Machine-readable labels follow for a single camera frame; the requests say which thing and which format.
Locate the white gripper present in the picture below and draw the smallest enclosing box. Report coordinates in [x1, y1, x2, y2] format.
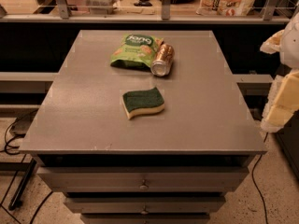
[260, 13, 299, 133]

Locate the green and yellow sponge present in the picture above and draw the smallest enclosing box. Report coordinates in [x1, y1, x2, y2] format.
[122, 88, 165, 119]

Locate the copper drink can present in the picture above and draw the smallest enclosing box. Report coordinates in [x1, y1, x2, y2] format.
[150, 44, 175, 77]

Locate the green snack bag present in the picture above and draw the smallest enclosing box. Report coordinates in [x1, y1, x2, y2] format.
[110, 34, 164, 70]

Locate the grey drawer cabinet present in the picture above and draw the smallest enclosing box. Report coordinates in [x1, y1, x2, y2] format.
[21, 31, 265, 224]

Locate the drawer with knob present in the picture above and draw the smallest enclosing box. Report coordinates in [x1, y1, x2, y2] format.
[37, 167, 249, 192]
[64, 196, 225, 214]

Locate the top drawer with knob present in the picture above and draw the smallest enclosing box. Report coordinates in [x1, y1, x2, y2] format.
[37, 167, 249, 192]

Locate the black metal floor stand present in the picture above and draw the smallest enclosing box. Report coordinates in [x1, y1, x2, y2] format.
[0, 159, 36, 211]

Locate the black cable right floor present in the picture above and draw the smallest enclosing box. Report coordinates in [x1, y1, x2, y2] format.
[250, 133, 270, 224]

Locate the metal railing frame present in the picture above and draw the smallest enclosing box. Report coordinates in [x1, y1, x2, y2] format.
[0, 0, 299, 24]

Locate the black cables left floor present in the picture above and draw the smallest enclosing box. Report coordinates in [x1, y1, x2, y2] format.
[0, 109, 54, 224]

